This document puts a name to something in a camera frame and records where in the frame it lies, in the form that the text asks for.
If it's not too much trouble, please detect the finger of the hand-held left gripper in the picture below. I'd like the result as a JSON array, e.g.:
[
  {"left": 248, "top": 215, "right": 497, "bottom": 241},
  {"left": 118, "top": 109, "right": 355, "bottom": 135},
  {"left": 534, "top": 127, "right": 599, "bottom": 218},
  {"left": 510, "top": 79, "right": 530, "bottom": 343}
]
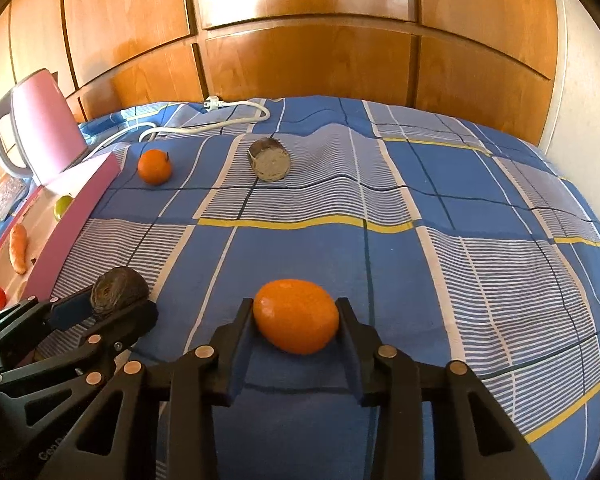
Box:
[
  {"left": 0, "top": 301, "right": 159, "bottom": 401},
  {"left": 0, "top": 289, "right": 95, "bottom": 366}
]

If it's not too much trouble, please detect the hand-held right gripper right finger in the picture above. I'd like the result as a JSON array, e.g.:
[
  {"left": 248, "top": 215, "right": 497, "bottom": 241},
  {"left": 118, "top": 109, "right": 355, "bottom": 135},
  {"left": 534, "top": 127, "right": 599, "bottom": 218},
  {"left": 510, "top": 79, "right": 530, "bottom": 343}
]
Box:
[{"left": 334, "top": 298, "right": 551, "bottom": 480}]

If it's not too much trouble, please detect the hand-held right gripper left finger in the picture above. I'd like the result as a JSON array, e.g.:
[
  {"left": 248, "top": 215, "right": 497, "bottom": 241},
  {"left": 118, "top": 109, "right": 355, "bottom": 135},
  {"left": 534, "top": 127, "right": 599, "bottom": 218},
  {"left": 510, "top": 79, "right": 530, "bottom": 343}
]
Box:
[{"left": 40, "top": 298, "right": 256, "bottom": 480}]

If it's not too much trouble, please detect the dark avocado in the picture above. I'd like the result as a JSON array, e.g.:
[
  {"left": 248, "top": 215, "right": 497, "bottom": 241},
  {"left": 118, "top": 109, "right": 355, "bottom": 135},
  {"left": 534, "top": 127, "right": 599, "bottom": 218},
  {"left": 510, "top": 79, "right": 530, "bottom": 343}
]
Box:
[{"left": 91, "top": 267, "right": 151, "bottom": 317}]

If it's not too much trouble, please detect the smooth orange tangerine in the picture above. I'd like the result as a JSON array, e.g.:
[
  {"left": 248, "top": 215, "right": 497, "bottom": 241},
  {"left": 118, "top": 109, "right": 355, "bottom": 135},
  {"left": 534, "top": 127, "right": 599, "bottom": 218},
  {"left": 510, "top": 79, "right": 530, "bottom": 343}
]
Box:
[{"left": 252, "top": 279, "right": 341, "bottom": 356}]

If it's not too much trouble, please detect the orange carrot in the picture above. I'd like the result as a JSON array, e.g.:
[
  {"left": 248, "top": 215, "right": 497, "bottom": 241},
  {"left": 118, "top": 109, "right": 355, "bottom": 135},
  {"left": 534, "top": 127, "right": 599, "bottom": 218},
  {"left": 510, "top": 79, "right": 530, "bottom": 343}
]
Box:
[{"left": 8, "top": 223, "right": 29, "bottom": 275}]

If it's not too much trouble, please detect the pink cardboard box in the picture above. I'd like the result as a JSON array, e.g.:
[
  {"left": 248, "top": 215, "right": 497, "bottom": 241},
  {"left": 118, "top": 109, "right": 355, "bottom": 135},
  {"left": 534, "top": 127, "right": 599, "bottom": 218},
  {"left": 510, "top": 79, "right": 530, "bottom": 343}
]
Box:
[{"left": 0, "top": 152, "right": 120, "bottom": 311}]

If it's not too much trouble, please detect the green tomato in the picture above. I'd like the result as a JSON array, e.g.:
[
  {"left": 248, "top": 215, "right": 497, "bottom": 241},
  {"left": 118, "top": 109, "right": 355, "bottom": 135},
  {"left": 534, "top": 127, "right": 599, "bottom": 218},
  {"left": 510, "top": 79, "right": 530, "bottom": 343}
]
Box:
[{"left": 53, "top": 195, "right": 75, "bottom": 222}]

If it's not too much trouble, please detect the printed packet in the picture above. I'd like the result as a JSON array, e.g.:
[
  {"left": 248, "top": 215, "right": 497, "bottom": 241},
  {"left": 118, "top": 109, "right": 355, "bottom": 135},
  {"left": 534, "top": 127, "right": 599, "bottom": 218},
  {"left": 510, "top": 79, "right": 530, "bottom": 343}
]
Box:
[{"left": 0, "top": 177, "right": 28, "bottom": 223}]

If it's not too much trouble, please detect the orange tangerine with stem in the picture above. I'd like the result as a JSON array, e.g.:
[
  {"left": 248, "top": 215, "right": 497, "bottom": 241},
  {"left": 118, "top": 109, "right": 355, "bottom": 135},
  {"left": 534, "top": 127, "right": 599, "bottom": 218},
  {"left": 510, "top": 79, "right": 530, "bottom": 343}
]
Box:
[{"left": 137, "top": 148, "right": 173, "bottom": 185}]

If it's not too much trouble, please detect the blue plaid blanket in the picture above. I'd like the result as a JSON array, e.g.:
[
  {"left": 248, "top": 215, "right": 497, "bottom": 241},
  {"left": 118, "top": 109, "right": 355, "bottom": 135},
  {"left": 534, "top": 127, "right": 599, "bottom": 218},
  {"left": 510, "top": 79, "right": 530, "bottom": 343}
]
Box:
[{"left": 35, "top": 95, "right": 600, "bottom": 480}]

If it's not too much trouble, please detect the pink electric kettle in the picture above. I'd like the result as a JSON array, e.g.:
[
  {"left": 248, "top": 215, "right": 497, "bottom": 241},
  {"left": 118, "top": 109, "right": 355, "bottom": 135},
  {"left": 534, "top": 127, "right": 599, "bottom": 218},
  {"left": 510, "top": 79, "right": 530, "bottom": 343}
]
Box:
[{"left": 0, "top": 68, "right": 90, "bottom": 187}]

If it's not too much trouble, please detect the metal tin can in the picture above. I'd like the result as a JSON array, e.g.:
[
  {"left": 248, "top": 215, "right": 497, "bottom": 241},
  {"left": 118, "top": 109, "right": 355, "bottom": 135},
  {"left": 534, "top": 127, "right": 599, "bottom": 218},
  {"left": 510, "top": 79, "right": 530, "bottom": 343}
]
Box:
[{"left": 247, "top": 137, "right": 292, "bottom": 182}]

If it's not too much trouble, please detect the wooden wardrobe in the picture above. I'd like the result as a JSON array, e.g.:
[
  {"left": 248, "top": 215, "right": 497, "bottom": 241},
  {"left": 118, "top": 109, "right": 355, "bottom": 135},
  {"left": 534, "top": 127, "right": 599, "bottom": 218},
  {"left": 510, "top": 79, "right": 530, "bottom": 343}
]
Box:
[{"left": 0, "top": 0, "right": 561, "bottom": 146}]

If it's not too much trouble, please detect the white power cable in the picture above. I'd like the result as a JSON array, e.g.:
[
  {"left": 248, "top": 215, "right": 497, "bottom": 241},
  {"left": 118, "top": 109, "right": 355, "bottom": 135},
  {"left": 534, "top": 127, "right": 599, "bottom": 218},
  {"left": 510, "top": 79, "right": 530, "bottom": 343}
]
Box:
[{"left": 85, "top": 96, "right": 272, "bottom": 158}]

